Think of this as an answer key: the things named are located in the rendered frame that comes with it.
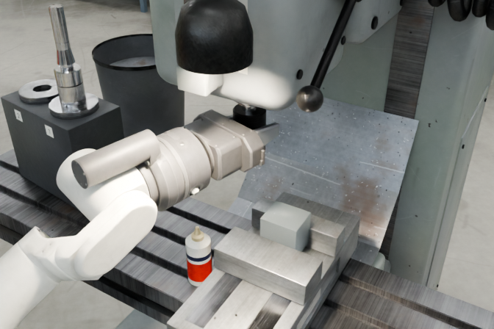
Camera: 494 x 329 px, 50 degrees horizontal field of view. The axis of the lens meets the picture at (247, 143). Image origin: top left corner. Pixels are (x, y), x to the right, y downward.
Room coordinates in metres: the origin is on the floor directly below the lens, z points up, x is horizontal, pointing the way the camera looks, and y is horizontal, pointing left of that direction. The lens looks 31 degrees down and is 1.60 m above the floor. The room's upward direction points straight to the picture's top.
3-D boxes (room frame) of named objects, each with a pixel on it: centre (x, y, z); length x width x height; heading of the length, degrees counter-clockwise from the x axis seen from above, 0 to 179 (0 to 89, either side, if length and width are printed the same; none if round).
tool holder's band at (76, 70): (0.89, 0.32, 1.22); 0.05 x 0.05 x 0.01
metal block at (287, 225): (0.62, -0.06, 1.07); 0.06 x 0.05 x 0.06; 60
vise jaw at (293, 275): (0.58, -0.03, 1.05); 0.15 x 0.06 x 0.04; 60
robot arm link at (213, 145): (0.59, 0.06, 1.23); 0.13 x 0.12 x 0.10; 44
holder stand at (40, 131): (0.92, 0.36, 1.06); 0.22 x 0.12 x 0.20; 52
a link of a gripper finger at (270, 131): (0.63, -0.02, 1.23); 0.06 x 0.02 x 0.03; 134
